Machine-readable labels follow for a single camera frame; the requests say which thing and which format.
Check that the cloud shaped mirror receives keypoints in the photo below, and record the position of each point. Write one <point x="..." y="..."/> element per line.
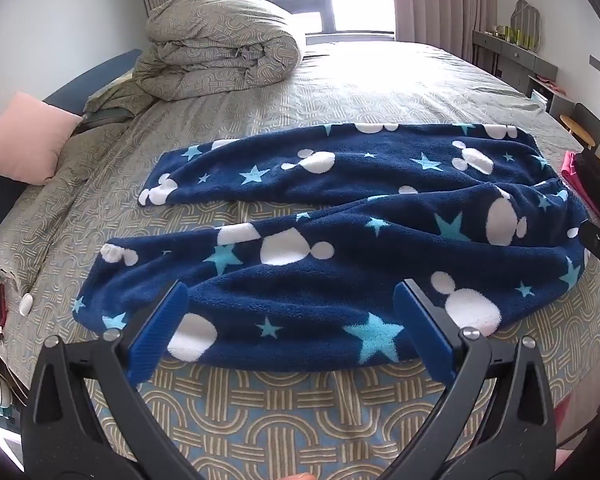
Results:
<point x="525" y="25"/>

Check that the navy star fleece blanket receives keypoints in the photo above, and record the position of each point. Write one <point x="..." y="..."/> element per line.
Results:
<point x="360" y="240"/>

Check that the bed with patterned sheet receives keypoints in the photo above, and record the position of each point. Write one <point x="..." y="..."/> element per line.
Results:
<point x="380" y="85"/>

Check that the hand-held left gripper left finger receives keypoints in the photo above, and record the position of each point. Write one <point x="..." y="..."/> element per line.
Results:
<point x="156" y="340"/>

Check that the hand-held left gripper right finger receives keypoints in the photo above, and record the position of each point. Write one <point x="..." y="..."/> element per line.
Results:
<point x="425" y="335"/>

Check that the grey dresser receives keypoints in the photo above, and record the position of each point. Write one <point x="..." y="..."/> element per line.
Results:
<point x="517" y="62"/>

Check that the pink cloth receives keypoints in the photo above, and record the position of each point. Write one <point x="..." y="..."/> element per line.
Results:
<point x="572" y="172"/>

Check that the folded patterned duvet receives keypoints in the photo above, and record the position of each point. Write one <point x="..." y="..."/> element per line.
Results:
<point x="215" y="45"/>

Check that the wooden chair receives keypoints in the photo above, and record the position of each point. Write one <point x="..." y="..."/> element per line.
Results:
<point x="586" y="127"/>

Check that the white button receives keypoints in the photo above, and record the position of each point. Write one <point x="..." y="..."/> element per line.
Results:
<point x="26" y="304"/>

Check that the yellow green bottles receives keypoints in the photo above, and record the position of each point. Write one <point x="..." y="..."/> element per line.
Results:
<point x="500" y="32"/>

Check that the pink pillow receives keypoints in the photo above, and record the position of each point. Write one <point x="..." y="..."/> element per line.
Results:
<point x="22" y="140"/>

